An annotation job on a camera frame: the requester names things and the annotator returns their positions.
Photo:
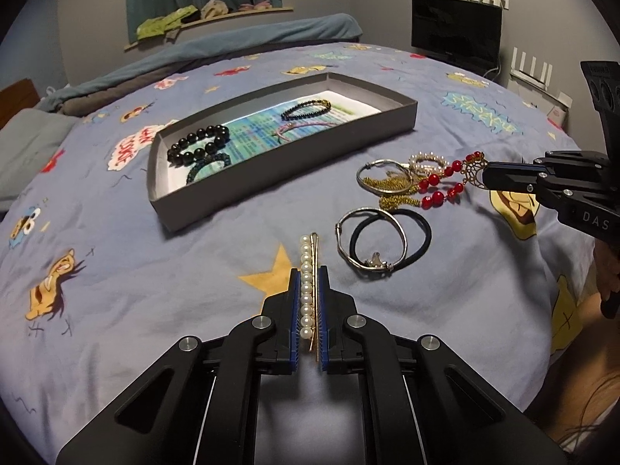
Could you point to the teal blanket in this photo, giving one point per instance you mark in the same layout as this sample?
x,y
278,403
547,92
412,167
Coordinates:
x,y
83,99

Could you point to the gold chain hoop earring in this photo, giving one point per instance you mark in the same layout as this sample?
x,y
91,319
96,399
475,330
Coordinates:
x,y
396,189

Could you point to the grey cardboard tray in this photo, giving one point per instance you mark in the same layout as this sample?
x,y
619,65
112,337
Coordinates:
x,y
182,207

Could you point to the silver bangle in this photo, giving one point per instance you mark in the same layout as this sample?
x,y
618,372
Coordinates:
x,y
372,242

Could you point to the pink cloth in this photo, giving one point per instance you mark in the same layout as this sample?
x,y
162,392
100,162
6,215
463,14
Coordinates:
x,y
259,7

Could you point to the red bead gold earrings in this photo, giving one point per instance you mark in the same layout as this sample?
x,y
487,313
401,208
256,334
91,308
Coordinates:
x,y
443,181

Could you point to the green cloth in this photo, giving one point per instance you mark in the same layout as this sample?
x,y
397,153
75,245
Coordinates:
x,y
159,26

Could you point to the Sesame Street bedsheet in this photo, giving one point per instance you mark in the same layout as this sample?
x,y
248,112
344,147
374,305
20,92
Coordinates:
x,y
94,288

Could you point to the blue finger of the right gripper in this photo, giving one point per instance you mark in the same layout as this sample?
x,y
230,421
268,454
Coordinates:
x,y
514,177

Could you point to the black monitor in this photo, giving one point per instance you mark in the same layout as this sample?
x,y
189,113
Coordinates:
x,y
464,33

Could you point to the wooden window shelf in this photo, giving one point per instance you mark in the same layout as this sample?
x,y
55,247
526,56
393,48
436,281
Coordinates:
x,y
204,22

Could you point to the wooden headboard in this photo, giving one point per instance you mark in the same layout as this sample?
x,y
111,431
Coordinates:
x,y
16,97

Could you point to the printed paper tray liner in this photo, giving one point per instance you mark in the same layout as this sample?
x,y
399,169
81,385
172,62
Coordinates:
x,y
211,148

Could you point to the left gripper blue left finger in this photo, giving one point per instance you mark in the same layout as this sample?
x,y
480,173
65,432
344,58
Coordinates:
x,y
197,404

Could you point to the beige cloth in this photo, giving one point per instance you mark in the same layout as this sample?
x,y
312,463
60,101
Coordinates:
x,y
214,8

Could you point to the white router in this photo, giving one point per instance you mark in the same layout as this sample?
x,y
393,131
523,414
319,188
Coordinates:
x,y
531,82

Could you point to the person's right hand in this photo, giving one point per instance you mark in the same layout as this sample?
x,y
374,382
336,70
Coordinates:
x,y
607,278

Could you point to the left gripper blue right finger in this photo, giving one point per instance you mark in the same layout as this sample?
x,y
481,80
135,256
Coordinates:
x,y
421,402

